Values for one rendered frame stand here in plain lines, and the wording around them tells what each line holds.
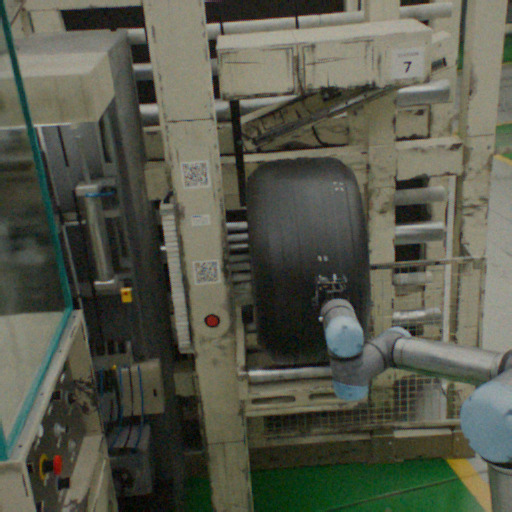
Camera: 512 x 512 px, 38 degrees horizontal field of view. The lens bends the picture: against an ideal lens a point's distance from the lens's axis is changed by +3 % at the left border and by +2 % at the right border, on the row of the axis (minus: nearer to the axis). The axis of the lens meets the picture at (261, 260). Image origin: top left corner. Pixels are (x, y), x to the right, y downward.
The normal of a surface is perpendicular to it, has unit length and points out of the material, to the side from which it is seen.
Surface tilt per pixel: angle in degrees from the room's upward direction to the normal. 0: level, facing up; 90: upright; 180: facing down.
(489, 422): 83
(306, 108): 90
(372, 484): 0
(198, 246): 90
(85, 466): 0
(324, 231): 51
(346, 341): 84
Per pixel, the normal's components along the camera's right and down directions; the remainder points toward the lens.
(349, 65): 0.04, 0.42
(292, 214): -0.03, -0.43
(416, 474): -0.07, -0.91
